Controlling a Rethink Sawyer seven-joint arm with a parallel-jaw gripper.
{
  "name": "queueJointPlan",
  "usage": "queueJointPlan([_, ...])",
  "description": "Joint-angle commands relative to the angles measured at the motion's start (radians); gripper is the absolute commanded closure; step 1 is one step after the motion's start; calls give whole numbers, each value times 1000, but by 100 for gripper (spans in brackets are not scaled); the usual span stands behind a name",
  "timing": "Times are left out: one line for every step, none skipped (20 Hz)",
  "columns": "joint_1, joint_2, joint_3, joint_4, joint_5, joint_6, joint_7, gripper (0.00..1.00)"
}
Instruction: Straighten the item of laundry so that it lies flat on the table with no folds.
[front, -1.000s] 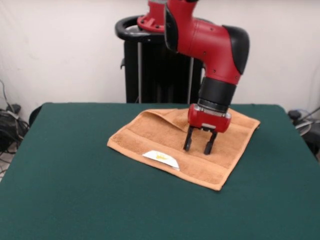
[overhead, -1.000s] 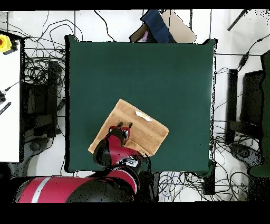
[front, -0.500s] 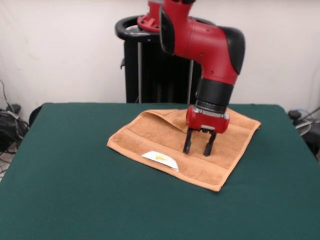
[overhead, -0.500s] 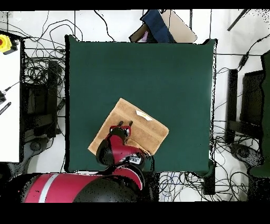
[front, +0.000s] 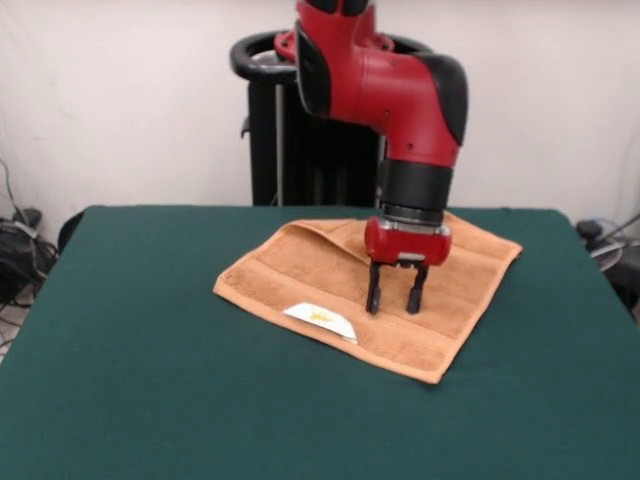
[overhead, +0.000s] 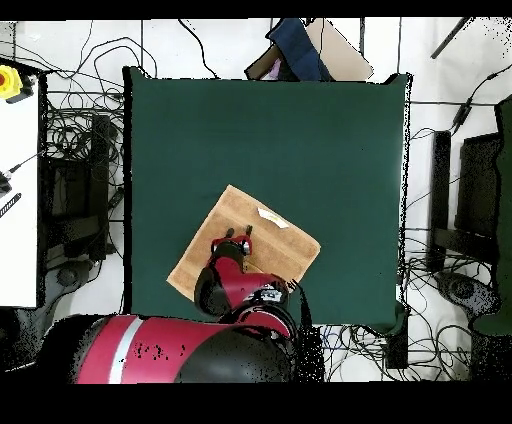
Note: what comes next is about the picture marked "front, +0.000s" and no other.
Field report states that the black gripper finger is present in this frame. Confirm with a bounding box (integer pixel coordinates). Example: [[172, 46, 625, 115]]
[[365, 260, 387, 315], [405, 264, 430, 315]]

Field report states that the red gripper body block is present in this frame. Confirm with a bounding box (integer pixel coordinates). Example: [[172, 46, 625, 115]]
[[363, 214, 454, 266]]

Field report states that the orange-brown terry towel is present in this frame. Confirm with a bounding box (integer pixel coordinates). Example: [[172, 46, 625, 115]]
[[213, 212, 524, 385]]

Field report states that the dark green tablecloth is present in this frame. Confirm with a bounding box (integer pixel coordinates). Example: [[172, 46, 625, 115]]
[[0, 204, 640, 480]]

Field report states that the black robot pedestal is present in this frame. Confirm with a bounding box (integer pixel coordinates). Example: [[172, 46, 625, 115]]
[[229, 30, 436, 207]]

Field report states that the black tangled cable bundle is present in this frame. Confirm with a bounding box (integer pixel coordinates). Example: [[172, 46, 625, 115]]
[[0, 159, 61, 361]]

